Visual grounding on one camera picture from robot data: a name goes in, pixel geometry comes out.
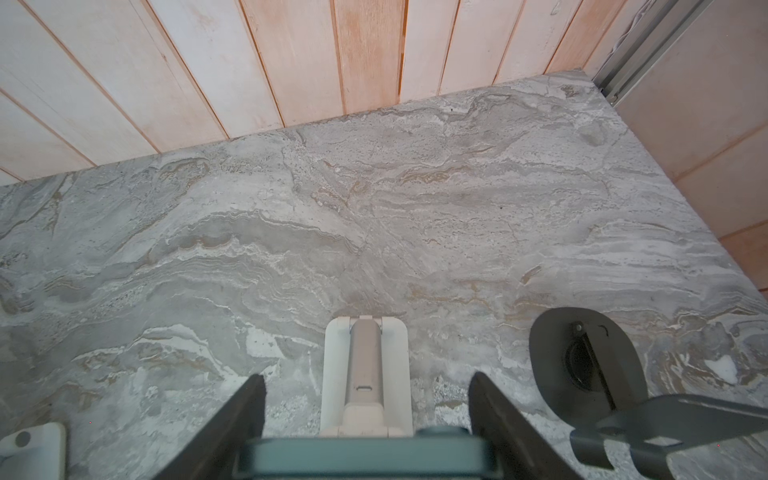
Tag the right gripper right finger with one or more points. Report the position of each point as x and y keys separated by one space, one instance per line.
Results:
x=521 y=452

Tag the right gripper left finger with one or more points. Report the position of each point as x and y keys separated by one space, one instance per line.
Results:
x=212 y=452

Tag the black phone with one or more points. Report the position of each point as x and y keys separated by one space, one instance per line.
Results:
x=434 y=452

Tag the round stand front right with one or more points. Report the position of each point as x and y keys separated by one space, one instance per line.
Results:
x=588 y=372

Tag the white stand back right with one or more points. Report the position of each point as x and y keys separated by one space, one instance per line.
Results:
x=366 y=388

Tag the white stand back centre-left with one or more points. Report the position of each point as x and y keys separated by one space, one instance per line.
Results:
x=35 y=453

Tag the aluminium frame post right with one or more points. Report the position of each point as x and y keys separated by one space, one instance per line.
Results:
x=654 y=29

